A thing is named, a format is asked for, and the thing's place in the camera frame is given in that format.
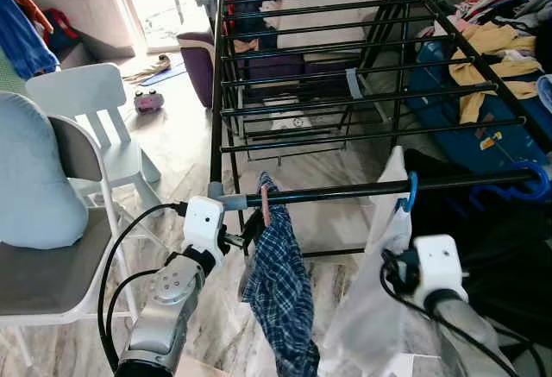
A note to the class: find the black metal drying rack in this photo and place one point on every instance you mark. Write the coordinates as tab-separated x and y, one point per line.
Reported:
362	191

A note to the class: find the blue plaid shirt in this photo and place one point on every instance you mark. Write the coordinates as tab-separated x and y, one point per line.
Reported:
280	291

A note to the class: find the yellow garment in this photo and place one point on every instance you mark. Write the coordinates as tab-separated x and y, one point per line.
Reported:
496	40

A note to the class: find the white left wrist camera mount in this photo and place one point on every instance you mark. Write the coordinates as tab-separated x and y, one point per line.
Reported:
204	222

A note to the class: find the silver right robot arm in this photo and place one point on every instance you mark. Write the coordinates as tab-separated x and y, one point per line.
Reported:
466	329

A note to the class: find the white grey folding chair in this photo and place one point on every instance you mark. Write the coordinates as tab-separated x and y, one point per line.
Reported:
52	273

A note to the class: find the dark blue hanging towel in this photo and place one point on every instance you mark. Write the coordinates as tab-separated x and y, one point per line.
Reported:
21	40

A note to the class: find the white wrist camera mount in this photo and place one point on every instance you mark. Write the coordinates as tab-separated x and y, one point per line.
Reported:
440	265
204	222

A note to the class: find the blue floor mat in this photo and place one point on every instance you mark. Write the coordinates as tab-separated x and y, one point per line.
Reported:
168	73

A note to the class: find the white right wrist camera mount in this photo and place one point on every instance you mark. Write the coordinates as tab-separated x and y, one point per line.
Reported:
440	265

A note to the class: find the light blue kids chair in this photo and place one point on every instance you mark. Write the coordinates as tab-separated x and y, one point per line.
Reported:
82	92

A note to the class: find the red garment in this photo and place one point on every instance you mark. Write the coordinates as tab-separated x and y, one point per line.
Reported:
231	13

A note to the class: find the light blue cushion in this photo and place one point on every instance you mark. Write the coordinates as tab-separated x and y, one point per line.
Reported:
34	170

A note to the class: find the purple armchair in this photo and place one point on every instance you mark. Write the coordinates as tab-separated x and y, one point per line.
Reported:
197	62

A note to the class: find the blue suitcase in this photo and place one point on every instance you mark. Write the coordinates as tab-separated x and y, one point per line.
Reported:
448	127

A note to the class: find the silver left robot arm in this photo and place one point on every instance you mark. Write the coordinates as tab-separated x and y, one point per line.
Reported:
168	308

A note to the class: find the red black bag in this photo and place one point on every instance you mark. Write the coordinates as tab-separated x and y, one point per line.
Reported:
62	28

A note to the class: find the white small appliance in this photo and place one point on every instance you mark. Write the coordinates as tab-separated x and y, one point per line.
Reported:
289	120

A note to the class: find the blue plastic hanger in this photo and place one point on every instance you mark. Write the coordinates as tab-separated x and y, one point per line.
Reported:
539	189
412	191

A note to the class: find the white cushion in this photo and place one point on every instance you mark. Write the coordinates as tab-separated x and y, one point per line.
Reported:
328	15

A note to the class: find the mixed clothes pile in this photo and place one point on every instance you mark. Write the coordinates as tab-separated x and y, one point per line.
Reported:
509	6

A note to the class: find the beige floor cloth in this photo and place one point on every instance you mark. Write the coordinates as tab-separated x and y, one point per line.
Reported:
147	71

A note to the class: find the white thin garment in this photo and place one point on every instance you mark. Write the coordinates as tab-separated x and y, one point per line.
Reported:
371	325

